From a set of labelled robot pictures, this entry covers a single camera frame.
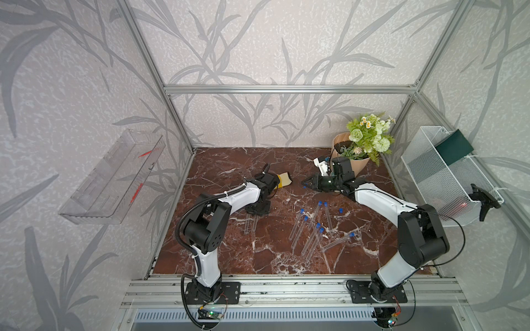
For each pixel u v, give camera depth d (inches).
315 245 33.3
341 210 37.1
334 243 33.8
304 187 33.1
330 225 35.8
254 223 35.5
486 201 21.7
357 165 37.6
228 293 29.1
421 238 17.9
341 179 27.8
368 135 34.8
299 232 34.9
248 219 36.1
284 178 41.7
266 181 30.4
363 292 28.6
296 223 35.8
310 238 34.1
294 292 29.6
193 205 18.5
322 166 32.5
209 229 19.3
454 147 28.3
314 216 36.8
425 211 18.7
